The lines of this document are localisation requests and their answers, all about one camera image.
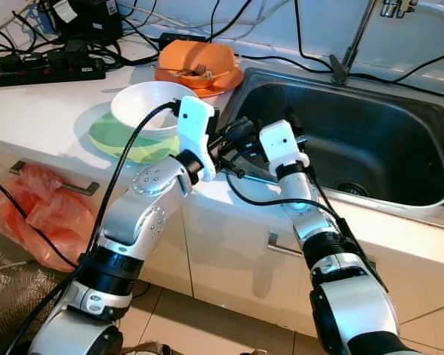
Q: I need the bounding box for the white bowl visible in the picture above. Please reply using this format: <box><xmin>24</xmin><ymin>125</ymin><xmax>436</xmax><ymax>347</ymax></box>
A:
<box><xmin>109</xmin><ymin>81</ymin><xmax>198</xmax><ymax>142</ymax></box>

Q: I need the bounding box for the green plate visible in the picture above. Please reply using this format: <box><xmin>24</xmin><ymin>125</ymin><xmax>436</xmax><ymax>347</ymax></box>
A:
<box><xmin>88</xmin><ymin>110</ymin><xmax>194</xmax><ymax>166</ymax></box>

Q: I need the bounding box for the orange plate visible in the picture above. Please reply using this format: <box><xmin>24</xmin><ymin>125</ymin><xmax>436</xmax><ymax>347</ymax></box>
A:
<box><xmin>153</xmin><ymin>64</ymin><xmax>246</xmax><ymax>98</ymax></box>

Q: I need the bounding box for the silver fork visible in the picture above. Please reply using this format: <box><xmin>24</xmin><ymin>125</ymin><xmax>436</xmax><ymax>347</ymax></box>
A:
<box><xmin>172</xmin><ymin>62</ymin><xmax>217</xmax><ymax>79</ymax></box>

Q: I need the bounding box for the white sink counter cabinet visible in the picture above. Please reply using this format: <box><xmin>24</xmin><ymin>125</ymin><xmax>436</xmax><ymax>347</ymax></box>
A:
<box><xmin>0</xmin><ymin>44</ymin><xmax>444</xmax><ymax>338</ymax></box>

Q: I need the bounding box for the orange bowl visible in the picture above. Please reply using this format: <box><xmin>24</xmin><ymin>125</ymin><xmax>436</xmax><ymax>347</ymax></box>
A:
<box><xmin>158</xmin><ymin>38</ymin><xmax>238</xmax><ymax>81</ymax></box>

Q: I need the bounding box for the stainless steel sink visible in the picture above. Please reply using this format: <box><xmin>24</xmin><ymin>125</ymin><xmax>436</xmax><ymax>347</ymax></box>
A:
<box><xmin>225</xmin><ymin>67</ymin><xmax>444</xmax><ymax>231</ymax></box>

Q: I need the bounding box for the chrome gooseneck faucet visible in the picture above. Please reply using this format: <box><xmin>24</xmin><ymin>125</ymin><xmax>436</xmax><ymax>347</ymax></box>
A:
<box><xmin>329</xmin><ymin>0</ymin><xmax>423</xmax><ymax>85</ymax></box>

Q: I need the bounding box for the small black power adapter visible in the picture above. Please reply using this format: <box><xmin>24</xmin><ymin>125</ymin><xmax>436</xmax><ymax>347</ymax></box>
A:
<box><xmin>158</xmin><ymin>30</ymin><xmax>209</xmax><ymax>52</ymax></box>

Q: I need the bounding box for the black adapter white label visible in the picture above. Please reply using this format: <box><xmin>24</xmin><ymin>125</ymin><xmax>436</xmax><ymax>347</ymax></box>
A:
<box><xmin>40</xmin><ymin>0</ymin><xmax>124</xmax><ymax>42</ymax></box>

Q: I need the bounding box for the black power strip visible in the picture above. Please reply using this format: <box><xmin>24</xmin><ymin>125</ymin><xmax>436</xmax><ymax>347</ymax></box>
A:
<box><xmin>0</xmin><ymin>55</ymin><xmax>107</xmax><ymax>89</ymax></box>

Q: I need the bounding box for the orange plastic bag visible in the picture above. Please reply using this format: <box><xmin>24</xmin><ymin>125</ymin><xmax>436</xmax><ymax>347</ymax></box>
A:
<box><xmin>0</xmin><ymin>162</ymin><xmax>98</xmax><ymax>271</ymax></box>

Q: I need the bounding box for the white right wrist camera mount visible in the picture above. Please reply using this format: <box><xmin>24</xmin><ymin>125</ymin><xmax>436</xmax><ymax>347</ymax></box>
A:
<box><xmin>258</xmin><ymin>118</ymin><xmax>309</xmax><ymax>179</ymax></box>

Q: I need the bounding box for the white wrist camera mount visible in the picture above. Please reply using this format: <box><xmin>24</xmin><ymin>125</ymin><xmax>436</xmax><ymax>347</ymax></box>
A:
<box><xmin>175</xmin><ymin>95</ymin><xmax>217</xmax><ymax>183</ymax></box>
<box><xmin>258</xmin><ymin>118</ymin><xmax>309</xmax><ymax>179</ymax></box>

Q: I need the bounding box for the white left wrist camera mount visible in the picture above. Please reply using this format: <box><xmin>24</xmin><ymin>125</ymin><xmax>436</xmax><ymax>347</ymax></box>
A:
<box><xmin>175</xmin><ymin>95</ymin><xmax>217</xmax><ymax>183</ymax></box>

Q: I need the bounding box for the silver cabinet handle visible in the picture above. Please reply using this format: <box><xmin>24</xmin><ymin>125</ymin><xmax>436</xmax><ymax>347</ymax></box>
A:
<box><xmin>266</xmin><ymin>232</ymin><xmax>309</xmax><ymax>260</ymax></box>
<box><xmin>9</xmin><ymin>160</ymin><xmax>104</xmax><ymax>197</ymax></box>

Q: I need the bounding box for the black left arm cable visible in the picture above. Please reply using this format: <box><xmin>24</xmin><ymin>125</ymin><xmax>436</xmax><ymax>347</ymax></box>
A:
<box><xmin>4</xmin><ymin>100</ymin><xmax>178</xmax><ymax>355</ymax></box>

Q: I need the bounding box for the wire fan guard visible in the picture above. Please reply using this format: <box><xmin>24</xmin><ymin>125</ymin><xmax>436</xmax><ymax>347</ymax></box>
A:
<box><xmin>0</xmin><ymin>258</ymin><xmax>84</xmax><ymax>355</ymax></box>

